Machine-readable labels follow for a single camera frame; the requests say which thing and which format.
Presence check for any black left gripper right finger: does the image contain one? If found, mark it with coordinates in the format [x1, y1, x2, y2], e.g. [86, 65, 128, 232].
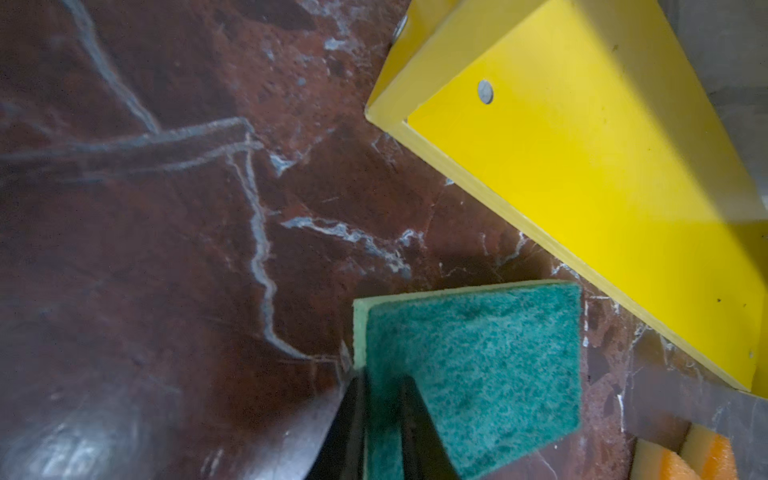
[399, 376, 460, 480]

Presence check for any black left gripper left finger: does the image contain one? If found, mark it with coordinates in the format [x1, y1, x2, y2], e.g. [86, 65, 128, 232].
[305, 369, 367, 480]

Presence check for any green sponge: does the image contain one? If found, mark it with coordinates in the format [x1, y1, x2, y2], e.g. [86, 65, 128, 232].
[353, 280, 582, 479]

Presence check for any orange sponge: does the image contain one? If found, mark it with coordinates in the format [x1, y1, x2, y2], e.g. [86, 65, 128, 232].
[679, 424, 739, 480]
[629, 439, 700, 480]

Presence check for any yellow shelf with coloured boards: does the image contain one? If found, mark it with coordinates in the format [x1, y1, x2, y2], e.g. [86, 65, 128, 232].
[365, 1, 767, 397]

